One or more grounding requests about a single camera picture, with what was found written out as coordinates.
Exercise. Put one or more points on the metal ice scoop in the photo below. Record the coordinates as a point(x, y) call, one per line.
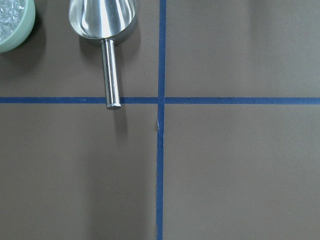
point(105, 23)

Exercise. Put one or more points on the green bowl with ice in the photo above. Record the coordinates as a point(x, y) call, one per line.
point(17, 18)

